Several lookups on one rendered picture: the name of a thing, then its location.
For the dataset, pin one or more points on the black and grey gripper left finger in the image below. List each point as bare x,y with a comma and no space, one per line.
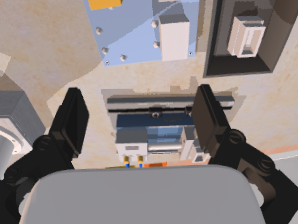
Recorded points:
51,153

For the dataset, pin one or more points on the orange-yellow rectangular block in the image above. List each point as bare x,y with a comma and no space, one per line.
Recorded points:
99,4

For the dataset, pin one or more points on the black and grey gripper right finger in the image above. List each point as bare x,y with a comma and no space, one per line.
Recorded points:
279,192

